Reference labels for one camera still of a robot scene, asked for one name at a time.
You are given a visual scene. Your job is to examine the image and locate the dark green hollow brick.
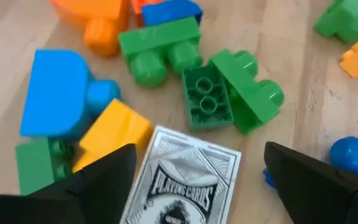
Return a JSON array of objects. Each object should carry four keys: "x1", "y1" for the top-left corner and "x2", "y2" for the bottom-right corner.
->
[{"x1": 181, "y1": 63, "x2": 235, "y2": 132}]

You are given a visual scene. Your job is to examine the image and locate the black white playing card box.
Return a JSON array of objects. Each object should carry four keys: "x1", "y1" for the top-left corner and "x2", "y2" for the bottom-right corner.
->
[{"x1": 119, "y1": 125, "x2": 242, "y2": 224}]

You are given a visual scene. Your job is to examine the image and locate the green small-stud brick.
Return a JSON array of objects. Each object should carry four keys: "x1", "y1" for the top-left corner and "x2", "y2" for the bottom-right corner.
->
[{"x1": 14, "y1": 138, "x2": 75, "y2": 197}]

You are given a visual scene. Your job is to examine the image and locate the light blue rounded brick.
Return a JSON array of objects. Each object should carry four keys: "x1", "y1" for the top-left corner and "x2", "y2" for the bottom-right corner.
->
[{"x1": 19, "y1": 48, "x2": 122, "y2": 141}]

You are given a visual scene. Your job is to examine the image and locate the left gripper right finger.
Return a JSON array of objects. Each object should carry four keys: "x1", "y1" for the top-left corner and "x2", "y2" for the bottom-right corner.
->
[{"x1": 264, "y1": 141, "x2": 358, "y2": 224}]

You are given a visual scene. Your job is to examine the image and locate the green two-stud brick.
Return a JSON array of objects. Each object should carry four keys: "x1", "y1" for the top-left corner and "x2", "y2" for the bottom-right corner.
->
[
  {"x1": 209, "y1": 49, "x2": 285, "y2": 136},
  {"x1": 117, "y1": 16, "x2": 204, "y2": 89}
]

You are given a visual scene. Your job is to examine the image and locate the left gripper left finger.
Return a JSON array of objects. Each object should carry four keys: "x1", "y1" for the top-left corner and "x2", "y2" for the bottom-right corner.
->
[{"x1": 0, "y1": 143, "x2": 137, "y2": 224}]

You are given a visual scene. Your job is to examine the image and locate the dark blue rounded brick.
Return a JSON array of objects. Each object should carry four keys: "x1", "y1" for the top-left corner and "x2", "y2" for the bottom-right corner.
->
[{"x1": 140, "y1": 0, "x2": 204, "y2": 28}]

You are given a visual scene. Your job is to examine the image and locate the orange sloped brick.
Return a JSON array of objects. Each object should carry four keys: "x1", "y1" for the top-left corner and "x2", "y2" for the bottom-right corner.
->
[{"x1": 47, "y1": 0, "x2": 131, "y2": 58}]

